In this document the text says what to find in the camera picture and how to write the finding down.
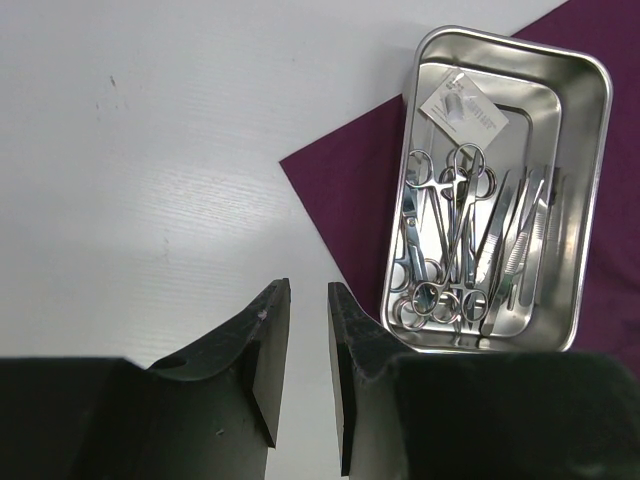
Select purple surgical drape cloth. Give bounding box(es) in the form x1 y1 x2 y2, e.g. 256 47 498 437
281 0 639 371

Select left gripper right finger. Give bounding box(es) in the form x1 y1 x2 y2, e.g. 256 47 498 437
328 282 639 479

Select thin steel tweezers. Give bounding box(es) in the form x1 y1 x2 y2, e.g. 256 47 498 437
480 173 545 337

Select straight steel scissors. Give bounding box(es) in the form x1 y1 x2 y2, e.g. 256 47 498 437
397 148 461 331

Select small steel scissors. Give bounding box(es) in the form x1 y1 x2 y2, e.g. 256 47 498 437
441 167 497 324

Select white blue label packet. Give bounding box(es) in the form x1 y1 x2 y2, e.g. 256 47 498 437
419 69 509 149

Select long steel forceps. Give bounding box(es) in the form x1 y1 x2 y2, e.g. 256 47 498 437
411 143 488 324

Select steel bandage scissors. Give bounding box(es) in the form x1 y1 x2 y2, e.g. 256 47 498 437
390 189 441 293

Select stainless steel instrument tray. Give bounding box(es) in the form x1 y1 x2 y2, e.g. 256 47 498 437
380 26 612 353

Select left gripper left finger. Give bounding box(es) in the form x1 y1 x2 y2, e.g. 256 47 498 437
1 279 291 479

